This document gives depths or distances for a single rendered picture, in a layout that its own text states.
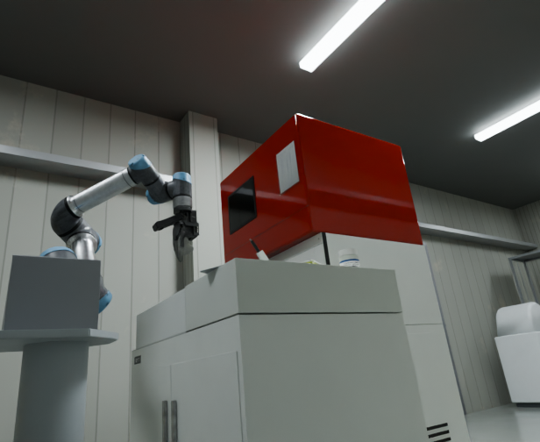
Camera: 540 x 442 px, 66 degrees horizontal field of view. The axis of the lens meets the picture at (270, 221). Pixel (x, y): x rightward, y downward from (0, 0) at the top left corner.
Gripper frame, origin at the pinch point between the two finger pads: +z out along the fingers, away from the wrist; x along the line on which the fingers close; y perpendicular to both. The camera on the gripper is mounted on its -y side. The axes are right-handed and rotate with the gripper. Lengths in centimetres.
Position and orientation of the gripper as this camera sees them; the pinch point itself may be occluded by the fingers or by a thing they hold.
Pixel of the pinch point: (178, 258)
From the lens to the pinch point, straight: 159.5
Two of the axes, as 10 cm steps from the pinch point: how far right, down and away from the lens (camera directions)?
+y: 8.4, 1.1, 5.4
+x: -5.4, 3.4, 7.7
